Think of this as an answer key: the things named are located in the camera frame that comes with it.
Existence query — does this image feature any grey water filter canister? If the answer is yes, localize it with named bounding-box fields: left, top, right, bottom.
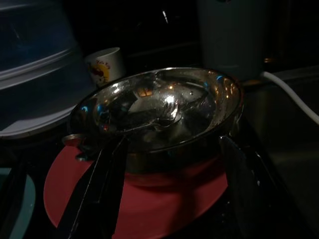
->
left=196, top=0, right=269, bottom=82

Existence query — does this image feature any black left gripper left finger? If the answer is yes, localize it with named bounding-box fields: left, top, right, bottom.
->
left=57, top=136, right=131, bottom=239

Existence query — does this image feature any stainless steel sink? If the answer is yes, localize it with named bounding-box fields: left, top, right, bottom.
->
left=245, top=67, right=319, bottom=239

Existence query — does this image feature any white flexible hose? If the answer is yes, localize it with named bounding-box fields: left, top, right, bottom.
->
left=259, top=71, right=319, bottom=125

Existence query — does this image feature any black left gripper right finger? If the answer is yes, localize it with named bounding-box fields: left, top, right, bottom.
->
left=218, top=135, right=297, bottom=239

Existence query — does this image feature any teal round dish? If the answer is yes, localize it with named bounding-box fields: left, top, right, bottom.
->
left=13, top=171, right=37, bottom=239

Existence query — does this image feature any white cup with cartoon print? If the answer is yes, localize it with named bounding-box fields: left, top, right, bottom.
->
left=84, top=47, right=126, bottom=88

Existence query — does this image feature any steel fork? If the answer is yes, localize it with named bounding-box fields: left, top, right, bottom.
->
left=122, top=101, right=184, bottom=132

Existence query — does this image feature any round steel bowl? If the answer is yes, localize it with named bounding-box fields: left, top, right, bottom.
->
left=66, top=66, right=244, bottom=175

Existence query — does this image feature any blue white plastic container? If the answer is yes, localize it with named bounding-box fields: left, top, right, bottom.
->
left=0, top=0, right=97, bottom=137

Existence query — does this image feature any pink round plate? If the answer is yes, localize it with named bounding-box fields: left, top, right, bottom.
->
left=43, top=143, right=230, bottom=239

